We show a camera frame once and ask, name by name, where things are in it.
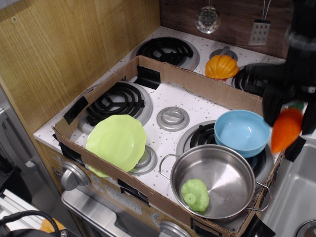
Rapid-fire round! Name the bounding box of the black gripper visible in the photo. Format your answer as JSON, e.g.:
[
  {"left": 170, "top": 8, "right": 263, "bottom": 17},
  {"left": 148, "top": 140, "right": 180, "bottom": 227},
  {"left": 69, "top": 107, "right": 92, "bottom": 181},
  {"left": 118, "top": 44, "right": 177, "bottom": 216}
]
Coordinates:
[{"left": 262, "top": 79, "right": 316, "bottom": 135}]

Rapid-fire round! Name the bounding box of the orange plastic toy carrot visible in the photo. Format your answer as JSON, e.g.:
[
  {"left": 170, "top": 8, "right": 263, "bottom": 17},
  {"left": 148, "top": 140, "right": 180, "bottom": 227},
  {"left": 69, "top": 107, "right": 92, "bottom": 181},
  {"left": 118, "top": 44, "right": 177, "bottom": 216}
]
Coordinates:
[{"left": 271, "top": 102, "right": 304, "bottom": 154}]

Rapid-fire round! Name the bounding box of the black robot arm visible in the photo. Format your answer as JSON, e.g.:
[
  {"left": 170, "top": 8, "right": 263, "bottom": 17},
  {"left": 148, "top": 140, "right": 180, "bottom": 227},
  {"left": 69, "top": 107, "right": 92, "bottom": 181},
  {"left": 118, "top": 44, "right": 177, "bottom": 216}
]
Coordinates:
[{"left": 245, "top": 0, "right": 316, "bottom": 135}]

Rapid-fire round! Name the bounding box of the light green plastic plate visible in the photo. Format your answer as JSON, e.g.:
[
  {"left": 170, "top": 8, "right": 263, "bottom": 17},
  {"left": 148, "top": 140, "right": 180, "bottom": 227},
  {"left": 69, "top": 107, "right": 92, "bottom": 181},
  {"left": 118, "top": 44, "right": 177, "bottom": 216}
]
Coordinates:
[{"left": 85, "top": 115, "right": 147, "bottom": 172}]

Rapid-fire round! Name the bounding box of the light blue plastic bowl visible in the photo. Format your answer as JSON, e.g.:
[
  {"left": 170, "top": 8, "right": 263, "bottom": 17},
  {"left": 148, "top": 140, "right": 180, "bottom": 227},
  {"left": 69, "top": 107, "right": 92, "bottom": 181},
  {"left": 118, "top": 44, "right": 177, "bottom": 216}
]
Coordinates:
[{"left": 214, "top": 110, "right": 271, "bottom": 158}]

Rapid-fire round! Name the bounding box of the black back right burner coil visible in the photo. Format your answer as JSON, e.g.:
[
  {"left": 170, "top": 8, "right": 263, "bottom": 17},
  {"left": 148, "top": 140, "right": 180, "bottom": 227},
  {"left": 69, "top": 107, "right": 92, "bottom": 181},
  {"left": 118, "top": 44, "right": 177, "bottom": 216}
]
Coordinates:
[{"left": 234, "top": 66, "right": 267, "bottom": 97}]

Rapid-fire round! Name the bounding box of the black burner coil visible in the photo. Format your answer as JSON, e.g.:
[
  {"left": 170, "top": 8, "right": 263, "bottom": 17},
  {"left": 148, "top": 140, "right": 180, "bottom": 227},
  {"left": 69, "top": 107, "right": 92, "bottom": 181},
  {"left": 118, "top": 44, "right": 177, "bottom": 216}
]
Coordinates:
[
  {"left": 136, "top": 37, "right": 194, "bottom": 66},
  {"left": 86, "top": 82, "right": 146, "bottom": 126},
  {"left": 188, "top": 122, "right": 266, "bottom": 176},
  {"left": 234, "top": 66, "right": 267, "bottom": 97}
]

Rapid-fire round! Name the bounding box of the orange toy pumpkin half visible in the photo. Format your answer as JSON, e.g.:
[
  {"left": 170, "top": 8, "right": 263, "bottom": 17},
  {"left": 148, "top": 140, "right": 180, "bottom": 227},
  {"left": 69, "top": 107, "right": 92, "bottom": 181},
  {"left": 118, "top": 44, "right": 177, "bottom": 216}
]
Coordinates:
[{"left": 205, "top": 55, "right": 239, "bottom": 79}]

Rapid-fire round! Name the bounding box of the hanging metal grater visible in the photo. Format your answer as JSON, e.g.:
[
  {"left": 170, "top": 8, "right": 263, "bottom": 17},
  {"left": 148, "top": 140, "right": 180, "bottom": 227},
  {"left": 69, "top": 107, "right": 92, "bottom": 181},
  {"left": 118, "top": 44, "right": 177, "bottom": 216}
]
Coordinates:
[{"left": 248, "top": 0, "right": 271, "bottom": 46}]

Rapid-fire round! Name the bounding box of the black front right burner coil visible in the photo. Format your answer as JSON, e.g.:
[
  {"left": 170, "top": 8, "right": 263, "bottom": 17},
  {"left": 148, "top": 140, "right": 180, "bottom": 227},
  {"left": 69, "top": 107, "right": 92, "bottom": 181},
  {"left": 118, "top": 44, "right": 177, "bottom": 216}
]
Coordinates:
[{"left": 188, "top": 122, "right": 266, "bottom": 176}]

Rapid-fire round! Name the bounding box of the silver back stove knob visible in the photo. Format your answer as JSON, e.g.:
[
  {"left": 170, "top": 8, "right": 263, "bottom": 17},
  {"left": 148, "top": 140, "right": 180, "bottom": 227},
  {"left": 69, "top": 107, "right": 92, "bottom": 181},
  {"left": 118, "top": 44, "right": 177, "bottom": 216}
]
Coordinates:
[{"left": 209, "top": 46, "right": 238, "bottom": 61}]

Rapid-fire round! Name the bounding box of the silver stove knob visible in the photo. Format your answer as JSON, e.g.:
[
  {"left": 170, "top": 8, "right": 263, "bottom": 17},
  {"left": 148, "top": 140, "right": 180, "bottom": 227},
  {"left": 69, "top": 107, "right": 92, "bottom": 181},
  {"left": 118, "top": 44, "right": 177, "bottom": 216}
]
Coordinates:
[
  {"left": 128, "top": 146, "right": 158, "bottom": 175},
  {"left": 157, "top": 107, "right": 190, "bottom": 132},
  {"left": 209, "top": 46, "right": 238, "bottom": 61}
]

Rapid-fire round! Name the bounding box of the stainless steel sink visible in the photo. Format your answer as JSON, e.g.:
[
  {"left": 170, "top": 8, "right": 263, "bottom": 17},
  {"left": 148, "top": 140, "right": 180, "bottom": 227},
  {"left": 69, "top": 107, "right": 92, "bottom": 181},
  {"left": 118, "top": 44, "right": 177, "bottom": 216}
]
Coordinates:
[{"left": 261, "top": 138, "right": 316, "bottom": 237}]

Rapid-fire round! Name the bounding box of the stainless steel pot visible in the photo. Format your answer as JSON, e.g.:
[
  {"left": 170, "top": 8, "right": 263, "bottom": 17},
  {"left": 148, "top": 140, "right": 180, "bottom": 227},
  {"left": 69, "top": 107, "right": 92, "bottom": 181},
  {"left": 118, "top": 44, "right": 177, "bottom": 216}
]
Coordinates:
[{"left": 159, "top": 144, "right": 271, "bottom": 220}]

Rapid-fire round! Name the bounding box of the silver center stove knob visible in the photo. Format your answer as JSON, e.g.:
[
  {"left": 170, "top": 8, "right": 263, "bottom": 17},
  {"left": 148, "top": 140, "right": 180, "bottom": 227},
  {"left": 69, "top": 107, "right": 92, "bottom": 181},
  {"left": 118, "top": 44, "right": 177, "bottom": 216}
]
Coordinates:
[{"left": 157, "top": 107, "right": 190, "bottom": 132}]

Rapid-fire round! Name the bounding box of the hanging metal strainer ladle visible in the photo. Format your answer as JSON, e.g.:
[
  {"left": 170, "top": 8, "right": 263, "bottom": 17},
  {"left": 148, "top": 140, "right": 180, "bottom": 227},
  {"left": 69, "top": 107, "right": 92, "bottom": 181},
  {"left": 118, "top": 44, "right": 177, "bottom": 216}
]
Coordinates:
[{"left": 195, "top": 0, "right": 221, "bottom": 34}]

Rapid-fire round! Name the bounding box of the green toy lettuce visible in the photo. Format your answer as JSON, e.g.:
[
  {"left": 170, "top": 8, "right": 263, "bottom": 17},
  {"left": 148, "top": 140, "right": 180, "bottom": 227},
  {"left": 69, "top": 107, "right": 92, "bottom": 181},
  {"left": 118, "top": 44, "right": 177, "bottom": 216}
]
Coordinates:
[{"left": 181, "top": 178, "right": 209, "bottom": 212}]

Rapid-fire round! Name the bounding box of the black back left burner coil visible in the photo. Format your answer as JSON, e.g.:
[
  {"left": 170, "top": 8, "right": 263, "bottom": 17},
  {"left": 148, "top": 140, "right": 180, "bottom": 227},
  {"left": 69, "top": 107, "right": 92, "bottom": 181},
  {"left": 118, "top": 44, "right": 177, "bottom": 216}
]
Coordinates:
[{"left": 136, "top": 37, "right": 194, "bottom": 66}]

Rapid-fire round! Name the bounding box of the silver front stove knob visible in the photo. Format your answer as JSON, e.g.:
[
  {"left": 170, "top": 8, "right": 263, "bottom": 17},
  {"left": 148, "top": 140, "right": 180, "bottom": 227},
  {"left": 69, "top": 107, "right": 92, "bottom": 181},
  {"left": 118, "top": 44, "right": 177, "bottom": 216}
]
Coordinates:
[{"left": 128, "top": 146, "right": 158, "bottom": 175}]

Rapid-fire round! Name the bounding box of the black front left burner coil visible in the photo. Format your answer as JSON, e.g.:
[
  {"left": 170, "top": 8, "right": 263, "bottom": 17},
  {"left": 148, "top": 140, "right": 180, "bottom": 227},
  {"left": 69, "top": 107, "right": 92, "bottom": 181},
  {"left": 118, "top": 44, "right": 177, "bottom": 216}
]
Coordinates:
[{"left": 86, "top": 82, "right": 146, "bottom": 126}]

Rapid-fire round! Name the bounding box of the brown cardboard fence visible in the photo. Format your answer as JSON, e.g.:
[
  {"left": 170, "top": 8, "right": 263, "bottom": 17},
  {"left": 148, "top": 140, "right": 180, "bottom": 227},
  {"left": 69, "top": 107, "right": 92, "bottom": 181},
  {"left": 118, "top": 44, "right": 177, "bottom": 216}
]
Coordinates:
[{"left": 52, "top": 55, "right": 307, "bottom": 237}]

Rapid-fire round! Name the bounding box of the silver oven knob right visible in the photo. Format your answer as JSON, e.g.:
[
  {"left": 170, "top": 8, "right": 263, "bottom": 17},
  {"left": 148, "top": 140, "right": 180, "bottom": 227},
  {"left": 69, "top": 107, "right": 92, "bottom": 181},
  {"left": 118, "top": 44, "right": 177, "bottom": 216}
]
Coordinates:
[{"left": 159, "top": 220, "right": 191, "bottom": 237}]

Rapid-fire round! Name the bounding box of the silver oven knob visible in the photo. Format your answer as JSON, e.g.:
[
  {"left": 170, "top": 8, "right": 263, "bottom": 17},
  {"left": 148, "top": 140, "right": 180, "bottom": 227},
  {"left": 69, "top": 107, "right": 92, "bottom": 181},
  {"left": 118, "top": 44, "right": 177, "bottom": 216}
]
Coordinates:
[
  {"left": 159, "top": 220, "right": 191, "bottom": 237},
  {"left": 61, "top": 161, "right": 91, "bottom": 191}
]

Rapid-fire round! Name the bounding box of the silver oven knob left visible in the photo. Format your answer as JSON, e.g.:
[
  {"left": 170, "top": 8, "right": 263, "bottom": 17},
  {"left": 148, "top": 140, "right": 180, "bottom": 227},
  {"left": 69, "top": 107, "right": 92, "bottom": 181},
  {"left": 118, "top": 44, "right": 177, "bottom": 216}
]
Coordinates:
[{"left": 61, "top": 161, "right": 91, "bottom": 191}]

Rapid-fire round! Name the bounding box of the orange object bottom left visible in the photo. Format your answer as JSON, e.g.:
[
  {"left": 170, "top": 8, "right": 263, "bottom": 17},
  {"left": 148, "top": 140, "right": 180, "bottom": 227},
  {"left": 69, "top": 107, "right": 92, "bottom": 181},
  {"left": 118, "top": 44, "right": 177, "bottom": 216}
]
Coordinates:
[{"left": 40, "top": 218, "right": 65, "bottom": 233}]

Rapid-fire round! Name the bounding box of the silver oven door handle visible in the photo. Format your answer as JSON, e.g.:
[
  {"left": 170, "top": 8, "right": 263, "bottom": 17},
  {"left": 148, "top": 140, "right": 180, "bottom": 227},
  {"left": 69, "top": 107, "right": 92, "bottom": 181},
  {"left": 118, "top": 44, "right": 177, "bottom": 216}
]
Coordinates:
[{"left": 61, "top": 188, "right": 154, "bottom": 237}]

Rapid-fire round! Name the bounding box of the black cable bottom left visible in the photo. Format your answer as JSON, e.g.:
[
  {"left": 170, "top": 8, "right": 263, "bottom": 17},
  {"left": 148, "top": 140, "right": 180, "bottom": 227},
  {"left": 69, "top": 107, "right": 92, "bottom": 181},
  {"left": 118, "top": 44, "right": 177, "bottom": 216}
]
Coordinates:
[{"left": 0, "top": 210, "right": 61, "bottom": 237}]

